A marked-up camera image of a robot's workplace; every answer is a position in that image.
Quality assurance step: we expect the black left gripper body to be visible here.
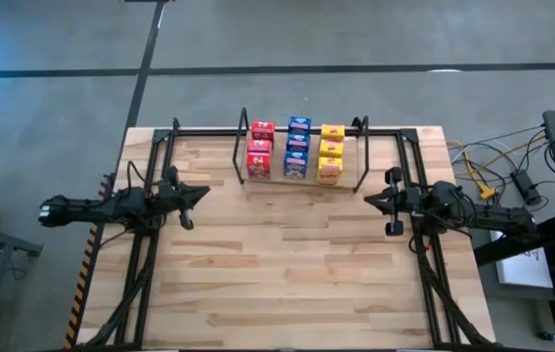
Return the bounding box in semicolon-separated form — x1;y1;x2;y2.
157;165;194;231

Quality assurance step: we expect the yellow black hazard tape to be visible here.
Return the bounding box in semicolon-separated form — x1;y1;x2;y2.
62;224;101;349

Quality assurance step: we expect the white paper sheet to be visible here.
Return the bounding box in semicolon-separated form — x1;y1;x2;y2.
490;229;555;289

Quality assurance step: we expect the black power adapter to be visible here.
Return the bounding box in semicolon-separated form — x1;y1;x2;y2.
510;169;543;205

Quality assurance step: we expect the blue Frosted Flakes cereal box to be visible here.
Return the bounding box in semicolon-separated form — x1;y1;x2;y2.
285;133;312;154
282;151;310;180
287;115;313;137

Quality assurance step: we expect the black cable bundle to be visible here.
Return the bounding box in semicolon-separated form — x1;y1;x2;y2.
411;239;496;349
81;234;156;349

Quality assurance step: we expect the red Froot Loops cereal box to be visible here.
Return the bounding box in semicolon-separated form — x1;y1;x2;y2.
246;139;274;155
245;152;273;181
250;120;277;143

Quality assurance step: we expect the black aluminium frame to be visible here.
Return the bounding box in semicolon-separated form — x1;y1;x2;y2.
113;116;459;349

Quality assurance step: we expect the yellow cable with plug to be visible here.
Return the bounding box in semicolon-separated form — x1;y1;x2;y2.
462;134;550;200

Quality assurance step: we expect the yellow Corn Pops cereal box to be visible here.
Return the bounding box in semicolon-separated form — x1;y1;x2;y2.
319;139;345;159
320;123;347;143
316;155;344;187

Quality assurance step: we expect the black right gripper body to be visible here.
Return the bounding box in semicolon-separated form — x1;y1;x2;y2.
385;167;426;237

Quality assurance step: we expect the black metal beam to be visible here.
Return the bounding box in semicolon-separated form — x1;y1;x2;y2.
472;209;555;268

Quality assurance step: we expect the wooden shelf with black wire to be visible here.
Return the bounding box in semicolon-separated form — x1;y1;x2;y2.
232;107;371;195

